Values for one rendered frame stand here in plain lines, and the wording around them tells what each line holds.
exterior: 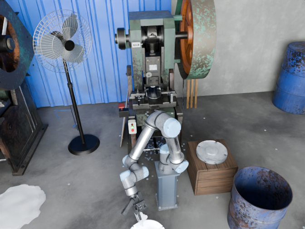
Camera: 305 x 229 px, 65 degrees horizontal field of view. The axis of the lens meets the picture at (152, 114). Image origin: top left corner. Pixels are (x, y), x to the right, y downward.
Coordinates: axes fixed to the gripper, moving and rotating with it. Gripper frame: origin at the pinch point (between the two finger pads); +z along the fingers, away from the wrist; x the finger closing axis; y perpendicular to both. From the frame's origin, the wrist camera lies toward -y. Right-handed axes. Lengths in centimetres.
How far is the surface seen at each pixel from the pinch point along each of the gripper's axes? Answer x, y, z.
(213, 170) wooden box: 29, 85, -3
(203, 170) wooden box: 31, 76, -7
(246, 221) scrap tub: 0, 76, 35
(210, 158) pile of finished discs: 32, 89, -13
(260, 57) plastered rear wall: 96, 285, -106
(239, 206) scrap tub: -1, 74, 23
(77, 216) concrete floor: 84, -33, -10
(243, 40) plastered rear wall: 86, 255, -135
